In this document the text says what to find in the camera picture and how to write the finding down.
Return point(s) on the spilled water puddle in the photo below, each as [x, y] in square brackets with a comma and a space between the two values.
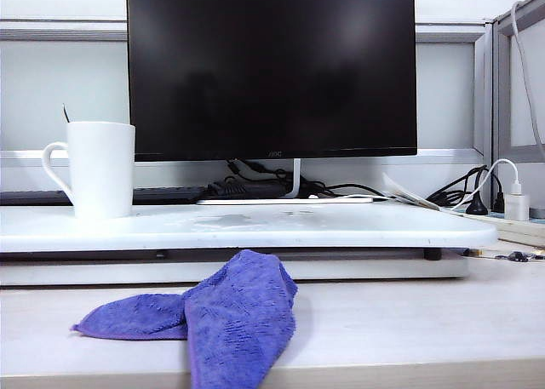
[221, 222]

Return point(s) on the white monitor stand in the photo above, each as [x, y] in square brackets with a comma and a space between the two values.
[332, 200]

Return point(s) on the black computer keyboard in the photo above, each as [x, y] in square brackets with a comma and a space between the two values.
[170, 194]

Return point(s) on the white raised board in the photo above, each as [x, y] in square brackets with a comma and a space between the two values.
[383, 227]

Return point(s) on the black computer monitor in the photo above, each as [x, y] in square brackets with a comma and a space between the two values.
[255, 65]

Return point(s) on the white base board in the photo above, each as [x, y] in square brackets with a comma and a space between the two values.
[362, 270]

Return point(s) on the stack of paper booklets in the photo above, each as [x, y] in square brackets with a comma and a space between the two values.
[409, 195]

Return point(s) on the purple microfibre cloth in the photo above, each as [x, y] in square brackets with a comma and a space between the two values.
[230, 321]

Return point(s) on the white ceramic mug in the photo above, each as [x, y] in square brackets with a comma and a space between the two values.
[102, 172]

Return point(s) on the black rubber foot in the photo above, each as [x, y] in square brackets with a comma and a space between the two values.
[433, 255]

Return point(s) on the wide grey cubicle partition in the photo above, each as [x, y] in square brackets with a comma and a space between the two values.
[451, 108]

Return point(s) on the black cone-shaped plug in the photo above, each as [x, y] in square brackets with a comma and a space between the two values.
[477, 208]

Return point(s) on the small black yellow tool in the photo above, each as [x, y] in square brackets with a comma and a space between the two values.
[476, 250]

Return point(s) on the thin dark stick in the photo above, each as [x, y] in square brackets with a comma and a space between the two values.
[65, 114]

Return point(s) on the small black plug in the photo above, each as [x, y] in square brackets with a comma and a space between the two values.
[499, 201]

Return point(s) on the white power strip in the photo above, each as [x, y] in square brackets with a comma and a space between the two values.
[511, 227]

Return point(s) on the white usb charger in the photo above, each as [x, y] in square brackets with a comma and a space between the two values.
[517, 206]

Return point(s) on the small black clip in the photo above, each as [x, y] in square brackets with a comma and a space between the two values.
[517, 256]

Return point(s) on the narrow grey cubicle partition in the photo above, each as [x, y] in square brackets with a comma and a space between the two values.
[517, 108]

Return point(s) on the grey round object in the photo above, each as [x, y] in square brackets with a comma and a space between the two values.
[538, 212]

